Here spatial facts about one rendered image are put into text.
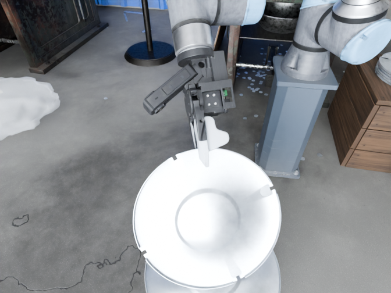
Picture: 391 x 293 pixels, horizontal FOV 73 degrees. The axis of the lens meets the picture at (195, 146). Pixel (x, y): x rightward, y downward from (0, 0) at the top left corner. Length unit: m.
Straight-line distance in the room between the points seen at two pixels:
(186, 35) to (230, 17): 0.11
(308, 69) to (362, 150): 0.51
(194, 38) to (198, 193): 0.28
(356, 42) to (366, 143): 0.59
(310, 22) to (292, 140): 0.42
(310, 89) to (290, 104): 0.08
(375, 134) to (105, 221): 1.08
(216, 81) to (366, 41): 0.41
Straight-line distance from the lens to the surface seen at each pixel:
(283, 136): 1.05
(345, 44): 0.78
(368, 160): 1.34
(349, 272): 1.06
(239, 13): 0.58
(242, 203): 0.54
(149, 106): 0.48
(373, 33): 0.77
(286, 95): 0.94
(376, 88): 1.22
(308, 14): 0.88
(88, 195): 1.17
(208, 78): 0.51
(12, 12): 2.02
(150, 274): 0.64
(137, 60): 1.99
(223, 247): 0.57
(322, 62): 0.93
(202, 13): 0.53
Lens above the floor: 0.88
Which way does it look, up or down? 44 degrees down
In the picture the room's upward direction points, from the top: straight up
